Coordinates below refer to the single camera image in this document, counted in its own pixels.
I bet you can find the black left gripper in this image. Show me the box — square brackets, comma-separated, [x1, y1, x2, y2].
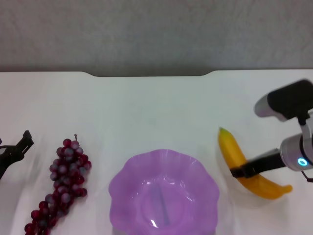
[0, 130, 34, 181]

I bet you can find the dark red grape bunch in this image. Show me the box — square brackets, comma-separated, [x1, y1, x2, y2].
[24, 133, 92, 235]

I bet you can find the yellow banana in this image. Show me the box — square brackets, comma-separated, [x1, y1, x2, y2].
[218, 126, 293, 200]

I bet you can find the purple wavy plastic plate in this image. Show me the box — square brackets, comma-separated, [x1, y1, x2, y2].
[108, 148, 220, 235]

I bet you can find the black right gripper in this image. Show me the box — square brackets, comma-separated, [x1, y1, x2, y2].
[230, 148, 286, 179]

